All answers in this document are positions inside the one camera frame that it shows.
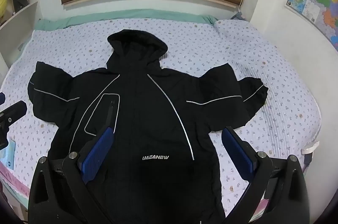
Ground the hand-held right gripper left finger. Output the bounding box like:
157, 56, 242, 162
28, 126, 117, 224

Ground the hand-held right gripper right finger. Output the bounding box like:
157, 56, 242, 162
221, 126, 311, 224

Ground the black hooded jacket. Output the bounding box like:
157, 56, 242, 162
27, 29, 268, 224

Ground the pink bed skirt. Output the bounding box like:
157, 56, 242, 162
0, 161, 30, 211

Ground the yellow ball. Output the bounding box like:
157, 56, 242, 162
0, 0, 7, 23

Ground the floral quilted bedspread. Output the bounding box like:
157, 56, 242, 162
0, 18, 321, 211

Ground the white bookshelf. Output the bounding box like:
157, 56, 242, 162
0, 0, 40, 71

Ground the green bed sheet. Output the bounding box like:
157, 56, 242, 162
35, 9, 219, 32

